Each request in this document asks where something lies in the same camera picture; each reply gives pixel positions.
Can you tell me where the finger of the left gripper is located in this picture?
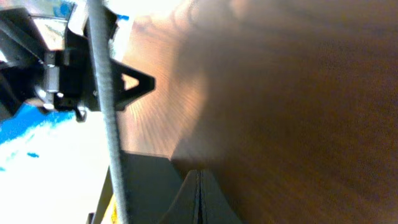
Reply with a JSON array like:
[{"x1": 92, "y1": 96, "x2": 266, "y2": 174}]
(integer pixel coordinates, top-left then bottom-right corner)
[{"x1": 111, "y1": 59, "x2": 155, "y2": 111}]

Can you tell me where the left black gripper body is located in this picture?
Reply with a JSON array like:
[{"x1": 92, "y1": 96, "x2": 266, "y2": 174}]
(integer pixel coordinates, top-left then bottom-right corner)
[{"x1": 1, "y1": 7, "x2": 100, "y2": 122}]

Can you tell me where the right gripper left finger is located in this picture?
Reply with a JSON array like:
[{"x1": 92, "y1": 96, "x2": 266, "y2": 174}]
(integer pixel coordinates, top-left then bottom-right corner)
[{"x1": 159, "y1": 170, "x2": 201, "y2": 224}]

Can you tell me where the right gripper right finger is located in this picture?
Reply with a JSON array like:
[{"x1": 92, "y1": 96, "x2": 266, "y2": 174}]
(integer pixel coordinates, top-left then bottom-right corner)
[{"x1": 200, "y1": 170, "x2": 242, "y2": 224}]

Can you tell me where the dark green box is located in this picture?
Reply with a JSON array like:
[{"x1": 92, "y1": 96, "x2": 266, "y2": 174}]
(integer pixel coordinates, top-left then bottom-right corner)
[{"x1": 86, "y1": 151, "x2": 183, "y2": 223}]

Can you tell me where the yellow snack bag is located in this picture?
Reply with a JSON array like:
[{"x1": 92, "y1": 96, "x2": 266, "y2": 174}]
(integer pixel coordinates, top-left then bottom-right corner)
[{"x1": 101, "y1": 195, "x2": 119, "y2": 224}]

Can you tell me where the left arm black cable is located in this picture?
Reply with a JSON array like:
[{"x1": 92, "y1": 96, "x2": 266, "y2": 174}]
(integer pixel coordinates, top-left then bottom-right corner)
[{"x1": 86, "y1": 0, "x2": 131, "y2": 224}]

